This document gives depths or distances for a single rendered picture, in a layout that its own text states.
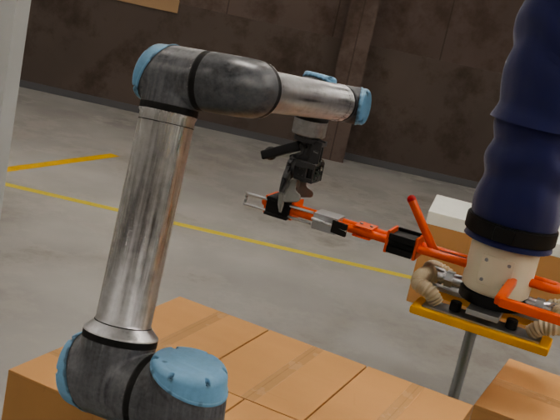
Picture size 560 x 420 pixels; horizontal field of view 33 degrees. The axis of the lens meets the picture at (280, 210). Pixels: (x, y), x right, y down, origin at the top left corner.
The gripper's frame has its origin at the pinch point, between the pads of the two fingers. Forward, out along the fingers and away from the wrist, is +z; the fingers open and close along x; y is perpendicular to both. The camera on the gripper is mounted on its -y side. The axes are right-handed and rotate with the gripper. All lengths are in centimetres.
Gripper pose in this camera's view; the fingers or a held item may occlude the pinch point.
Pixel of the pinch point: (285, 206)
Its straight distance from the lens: 254.1
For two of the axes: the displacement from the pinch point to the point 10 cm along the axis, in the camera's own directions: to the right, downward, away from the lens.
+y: 8.9, 2.8, -3.5
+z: -2.0, 9.5, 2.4
